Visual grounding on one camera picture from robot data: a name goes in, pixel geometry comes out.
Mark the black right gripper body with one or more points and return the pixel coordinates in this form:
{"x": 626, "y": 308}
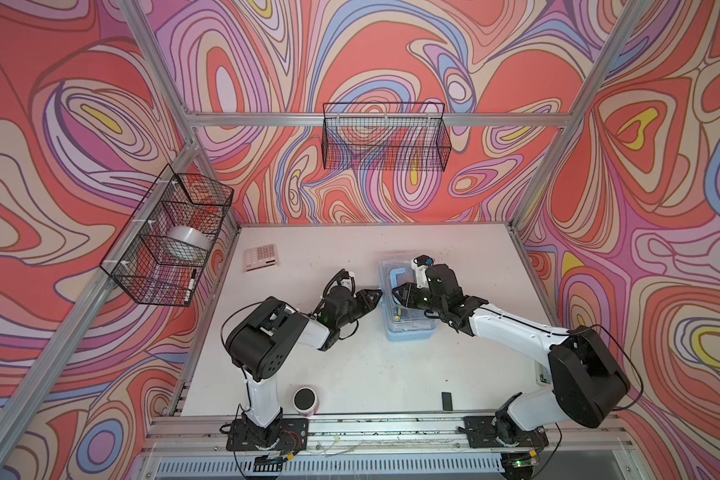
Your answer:
{"x": 431, "y": 303}

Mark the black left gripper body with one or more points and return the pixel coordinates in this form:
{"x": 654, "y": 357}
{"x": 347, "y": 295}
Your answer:
{"x": 354, "y": 311}

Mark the blue plastic tool box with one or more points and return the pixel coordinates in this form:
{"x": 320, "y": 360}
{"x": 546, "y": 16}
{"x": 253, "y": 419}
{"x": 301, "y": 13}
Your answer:
{"x": 403, "y": 319}

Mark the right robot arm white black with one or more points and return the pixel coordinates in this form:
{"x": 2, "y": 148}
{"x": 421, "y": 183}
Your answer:
{"x": 587, "y": 383}

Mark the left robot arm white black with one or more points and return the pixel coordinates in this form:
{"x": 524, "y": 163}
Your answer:
{"x": 260, "y": 344}

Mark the white pink calculator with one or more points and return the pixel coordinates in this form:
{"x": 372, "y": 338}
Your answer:
{"x": 260, "y": 257}

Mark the pink cup black lid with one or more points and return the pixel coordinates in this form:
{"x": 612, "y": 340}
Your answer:
{"x": 305, "y": 401}

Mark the small black block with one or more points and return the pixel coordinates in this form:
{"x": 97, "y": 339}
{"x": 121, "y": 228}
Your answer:
{"x": 447, "y": 403}

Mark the black marker in basket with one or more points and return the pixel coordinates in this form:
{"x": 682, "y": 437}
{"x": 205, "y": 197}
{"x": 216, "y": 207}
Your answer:
{"x": 192, "y": 280}

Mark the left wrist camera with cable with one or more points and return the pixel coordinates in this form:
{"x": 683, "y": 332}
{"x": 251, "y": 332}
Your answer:
{"x": 343, "y": 278}

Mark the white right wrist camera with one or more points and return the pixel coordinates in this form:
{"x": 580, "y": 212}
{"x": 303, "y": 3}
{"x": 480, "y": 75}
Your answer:
{"x": 420, "y": 264}

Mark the grey box by wall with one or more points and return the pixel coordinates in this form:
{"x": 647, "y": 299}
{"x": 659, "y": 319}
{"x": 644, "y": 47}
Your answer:
{"x": 543, "y": 375}

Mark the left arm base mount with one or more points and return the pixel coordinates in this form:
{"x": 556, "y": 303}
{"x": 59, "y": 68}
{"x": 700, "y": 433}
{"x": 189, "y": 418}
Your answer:
{"x": 285, "y": 435}

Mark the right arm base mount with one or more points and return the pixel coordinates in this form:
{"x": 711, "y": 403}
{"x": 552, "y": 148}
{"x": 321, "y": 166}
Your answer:
{"x": 499, "y": 430}

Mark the black wire basket back wall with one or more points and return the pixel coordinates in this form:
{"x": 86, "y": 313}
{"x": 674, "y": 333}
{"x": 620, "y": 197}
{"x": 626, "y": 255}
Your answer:
{"x": 386, "y": 136}

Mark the black wire basket wall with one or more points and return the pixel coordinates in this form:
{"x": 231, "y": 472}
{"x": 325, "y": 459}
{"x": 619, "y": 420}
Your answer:
{"x": 160, "y": 257}
{"x": 386, "y": 136}

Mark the grey duct tape roll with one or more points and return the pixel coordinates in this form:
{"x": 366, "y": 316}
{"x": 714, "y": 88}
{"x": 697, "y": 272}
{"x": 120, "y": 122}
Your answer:
{"x": 187, "y": 244}

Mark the aluminium front rail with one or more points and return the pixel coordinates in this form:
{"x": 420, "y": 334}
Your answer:
{"x": 372, "y": 446}

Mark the black wire basket left wall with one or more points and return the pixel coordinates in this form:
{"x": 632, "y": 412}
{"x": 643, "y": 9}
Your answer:
{"x": 160, "y": 257}

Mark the aluminium frame corner post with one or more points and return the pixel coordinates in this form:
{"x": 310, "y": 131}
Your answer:
{"x": 613, "y": 47}

